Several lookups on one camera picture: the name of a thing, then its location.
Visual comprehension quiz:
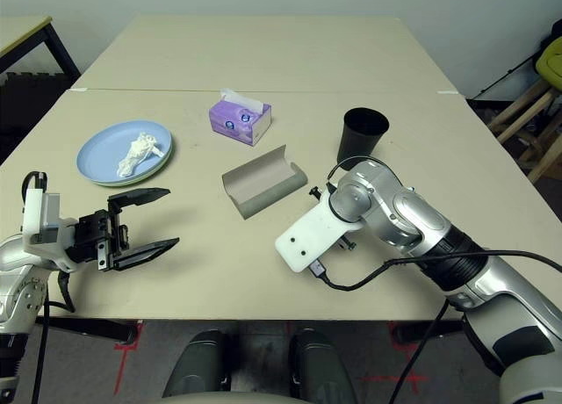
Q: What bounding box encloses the dark grey robot right leg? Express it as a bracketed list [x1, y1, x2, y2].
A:
[289, 328, 359, 404]

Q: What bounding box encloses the wooden stool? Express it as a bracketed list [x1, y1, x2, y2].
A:
[486, 78, 562, 184]

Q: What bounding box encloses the grey glasses case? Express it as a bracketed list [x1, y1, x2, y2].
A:
[220, 144, 307, 220]

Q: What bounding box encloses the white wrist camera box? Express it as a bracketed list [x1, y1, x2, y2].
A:
[21, 188, 83, 273]
[275, 196, 365, 274]

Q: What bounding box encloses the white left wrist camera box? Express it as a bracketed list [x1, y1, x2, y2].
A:
[21, 188, 83, 273]

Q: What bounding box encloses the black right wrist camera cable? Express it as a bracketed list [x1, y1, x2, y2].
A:
[309, 162, 562, 404]

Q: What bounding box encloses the white tissue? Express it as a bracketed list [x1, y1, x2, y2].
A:
[116, 131, 164, 178]

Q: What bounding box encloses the purple tissue pack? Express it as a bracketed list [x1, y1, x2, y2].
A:
[208, 87, 272, 148]

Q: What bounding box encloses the black foam floor mat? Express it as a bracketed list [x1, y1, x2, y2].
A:
[0, 72, 80, 159]

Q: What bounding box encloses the dark grey robot leg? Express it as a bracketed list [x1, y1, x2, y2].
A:
[162, 328, 229, 399]
[289, 328, 359, 404]

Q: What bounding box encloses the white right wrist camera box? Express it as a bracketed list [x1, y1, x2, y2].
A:
[275, 196, 365, 274]

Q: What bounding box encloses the yellow-green chair seat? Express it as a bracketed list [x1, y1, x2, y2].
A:
[537, 41, 562, 83]

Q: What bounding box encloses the black plastic cup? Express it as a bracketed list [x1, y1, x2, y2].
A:
[336, 107, 391, 163]

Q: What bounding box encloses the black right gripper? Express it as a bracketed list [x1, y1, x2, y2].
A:
[308, 185, 357, 251]

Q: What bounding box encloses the dark grey robot left leg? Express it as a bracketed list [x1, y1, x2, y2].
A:
[162, 328, 229, 399]

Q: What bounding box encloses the blue plastic plate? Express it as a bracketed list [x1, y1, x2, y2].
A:
[76, 119, 173, 188]

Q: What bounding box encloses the black stand rod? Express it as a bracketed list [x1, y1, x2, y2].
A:
[467, 54, 544, 102]

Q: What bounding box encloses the beige side table black frame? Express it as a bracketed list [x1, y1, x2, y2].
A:
[0, 16, 83, 87]

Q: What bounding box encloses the black table foot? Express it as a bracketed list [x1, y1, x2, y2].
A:
[390, 320, 462, 343]
[37, 318, 137, 346]

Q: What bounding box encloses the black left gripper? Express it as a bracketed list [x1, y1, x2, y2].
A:
[72, 187, 180, 272]

